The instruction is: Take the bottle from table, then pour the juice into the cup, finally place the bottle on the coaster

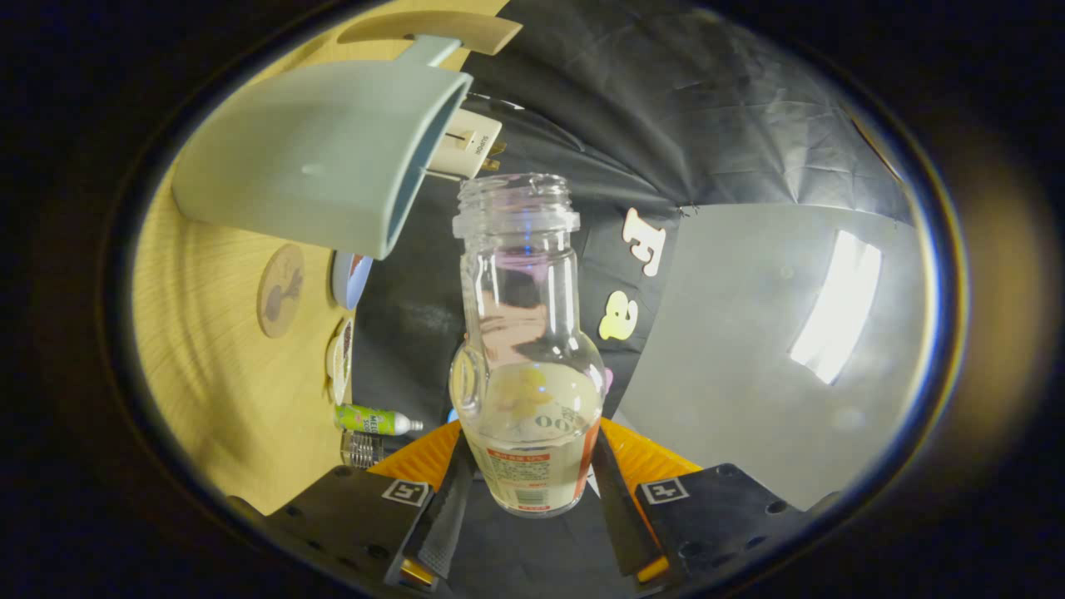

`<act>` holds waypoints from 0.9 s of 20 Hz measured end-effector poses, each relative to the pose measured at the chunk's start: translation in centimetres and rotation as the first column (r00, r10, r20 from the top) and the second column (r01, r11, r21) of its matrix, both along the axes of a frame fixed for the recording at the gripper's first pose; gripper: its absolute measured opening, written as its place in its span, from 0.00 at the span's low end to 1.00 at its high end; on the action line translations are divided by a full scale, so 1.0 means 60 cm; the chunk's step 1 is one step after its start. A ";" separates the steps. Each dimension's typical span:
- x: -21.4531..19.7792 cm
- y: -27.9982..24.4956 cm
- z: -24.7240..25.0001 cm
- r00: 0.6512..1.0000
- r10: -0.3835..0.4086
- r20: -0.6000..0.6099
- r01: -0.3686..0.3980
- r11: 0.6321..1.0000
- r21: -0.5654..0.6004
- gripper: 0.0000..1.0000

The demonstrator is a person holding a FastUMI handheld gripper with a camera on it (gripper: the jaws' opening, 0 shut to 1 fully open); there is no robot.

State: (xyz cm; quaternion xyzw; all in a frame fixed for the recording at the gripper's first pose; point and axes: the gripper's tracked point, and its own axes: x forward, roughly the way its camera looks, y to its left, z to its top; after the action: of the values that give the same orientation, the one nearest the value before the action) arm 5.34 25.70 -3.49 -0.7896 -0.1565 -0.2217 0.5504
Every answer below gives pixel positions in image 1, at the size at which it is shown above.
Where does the green soda bottle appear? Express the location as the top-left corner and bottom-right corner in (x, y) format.
(334, 403), (424, 436)

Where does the light blue cup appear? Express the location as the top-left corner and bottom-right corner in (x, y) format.
(171, 10), (523, 260)

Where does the blue plate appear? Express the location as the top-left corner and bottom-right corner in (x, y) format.
(331, 250), (375, 311)

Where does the white toaster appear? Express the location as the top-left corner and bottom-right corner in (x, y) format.
(426, 108), (504, 181)

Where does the white divided tray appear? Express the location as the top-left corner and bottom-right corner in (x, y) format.
(324, 316), (354, 406)

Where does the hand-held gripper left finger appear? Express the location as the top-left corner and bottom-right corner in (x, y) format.
(266, 420), (475, 593)

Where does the clear juice bottle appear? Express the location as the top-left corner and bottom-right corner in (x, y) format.
(449, 173), (608, 518)

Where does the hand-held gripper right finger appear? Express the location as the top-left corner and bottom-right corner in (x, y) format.
(589, 418), (841, 587)

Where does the black backdrop cloth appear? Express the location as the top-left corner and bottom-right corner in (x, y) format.
(349, 0), (916, 599)

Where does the wire mesh holder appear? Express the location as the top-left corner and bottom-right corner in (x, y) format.
(340, 430), (385, 468)

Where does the wooden table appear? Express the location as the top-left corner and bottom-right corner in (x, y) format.
(131, 0), (513, 517)

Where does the round printed coaster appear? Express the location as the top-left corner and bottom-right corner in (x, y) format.
(256, 244), (305, 339)

